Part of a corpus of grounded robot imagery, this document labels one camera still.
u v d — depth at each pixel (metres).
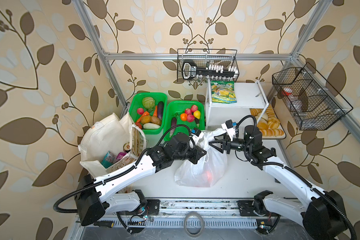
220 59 0.91
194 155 0.62
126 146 0.85
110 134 0.80
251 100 0.76
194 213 0.75
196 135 0.63
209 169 0.80
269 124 1.05
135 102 1.12
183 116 1.07
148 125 1.02
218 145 0.69
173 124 1.06
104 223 0.68
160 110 1.11
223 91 0.77
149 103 1.12
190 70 0.84
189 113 1.09
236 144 0.66
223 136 0.73
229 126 0.65
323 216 0.39
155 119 1.03
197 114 1.05
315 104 0.72
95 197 0.39
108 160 0.79
